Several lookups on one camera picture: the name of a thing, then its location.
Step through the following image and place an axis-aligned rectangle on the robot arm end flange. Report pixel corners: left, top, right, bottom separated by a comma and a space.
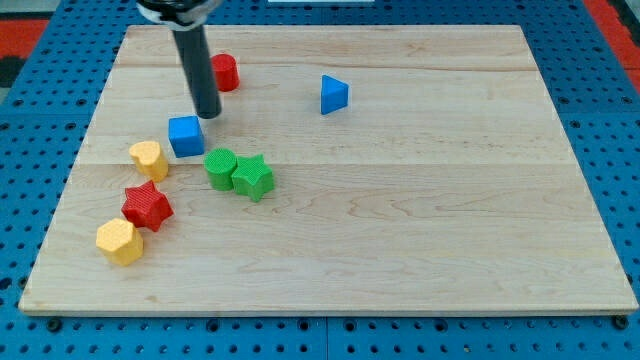
136, 0, 223, 31

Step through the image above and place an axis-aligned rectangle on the green cylinder block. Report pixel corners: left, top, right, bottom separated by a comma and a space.
203, 148, 237, 191

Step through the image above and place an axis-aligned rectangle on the red cylinder block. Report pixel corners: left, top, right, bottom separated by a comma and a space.
211, 53, 240, 92

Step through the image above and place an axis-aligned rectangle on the light wooden board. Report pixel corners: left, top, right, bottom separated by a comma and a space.
19, 25, 638, 317

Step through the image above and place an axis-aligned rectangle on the yellow hexagon block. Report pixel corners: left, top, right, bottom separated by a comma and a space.
95, 218, 144, 266

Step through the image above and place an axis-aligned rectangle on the yellow heart block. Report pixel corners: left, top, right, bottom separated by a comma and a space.
129, 141, 169, 182

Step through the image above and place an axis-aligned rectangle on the green star block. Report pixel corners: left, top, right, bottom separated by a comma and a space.
231, 154, 275, 202

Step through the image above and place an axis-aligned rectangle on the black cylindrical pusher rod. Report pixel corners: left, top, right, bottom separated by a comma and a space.
172, 25, 222, 119

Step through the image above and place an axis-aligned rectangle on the blue triangle block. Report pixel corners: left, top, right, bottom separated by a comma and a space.
320, 75, 350, 115

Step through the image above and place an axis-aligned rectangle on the blue cube block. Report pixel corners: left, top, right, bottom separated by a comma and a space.
168, 115, 205, 158

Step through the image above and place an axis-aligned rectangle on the red star block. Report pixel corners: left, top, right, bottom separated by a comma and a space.
121, 181, 174, 232

